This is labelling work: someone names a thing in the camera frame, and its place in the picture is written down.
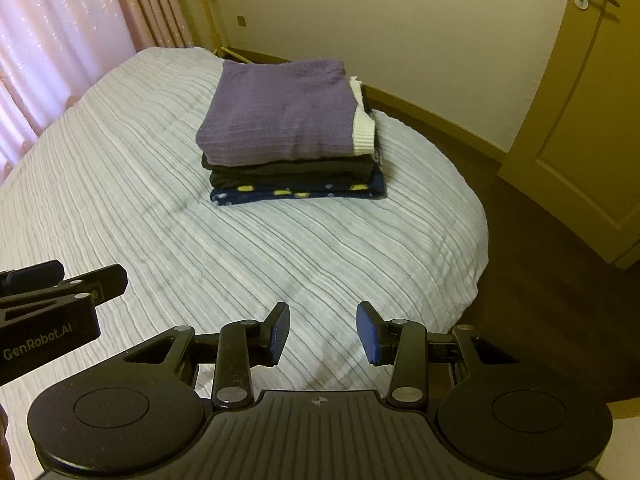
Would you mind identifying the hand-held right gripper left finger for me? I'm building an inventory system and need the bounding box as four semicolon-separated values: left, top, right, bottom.
122;302;292;409

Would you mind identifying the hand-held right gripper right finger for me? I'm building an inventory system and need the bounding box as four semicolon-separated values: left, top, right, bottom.
355;302;521;407

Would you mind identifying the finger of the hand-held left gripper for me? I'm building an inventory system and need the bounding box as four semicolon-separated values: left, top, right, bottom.
0;260;66;297
0;263;127;329

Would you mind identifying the purple cardigan with cream trim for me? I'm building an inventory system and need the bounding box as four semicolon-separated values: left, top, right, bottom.
196;59;377;167

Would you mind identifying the person's left forearm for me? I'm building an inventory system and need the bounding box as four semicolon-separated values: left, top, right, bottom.
0;402;13;480

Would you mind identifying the bed with striped grey bedspread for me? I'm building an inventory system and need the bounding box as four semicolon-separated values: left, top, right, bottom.
0;46;490;413

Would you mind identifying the navy patterned folded garment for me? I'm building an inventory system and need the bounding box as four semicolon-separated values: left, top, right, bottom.
208;166;387;209

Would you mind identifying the white sheer curtain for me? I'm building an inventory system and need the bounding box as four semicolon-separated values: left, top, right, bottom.
0;0;137;173

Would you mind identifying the pink curtain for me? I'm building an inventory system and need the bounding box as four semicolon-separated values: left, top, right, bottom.
106;0;195;55

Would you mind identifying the yellow wooden door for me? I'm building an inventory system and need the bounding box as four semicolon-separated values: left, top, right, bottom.
497;0;640;270

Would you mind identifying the yellow wooden post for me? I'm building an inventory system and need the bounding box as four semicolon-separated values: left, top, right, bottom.
187;0;251;65

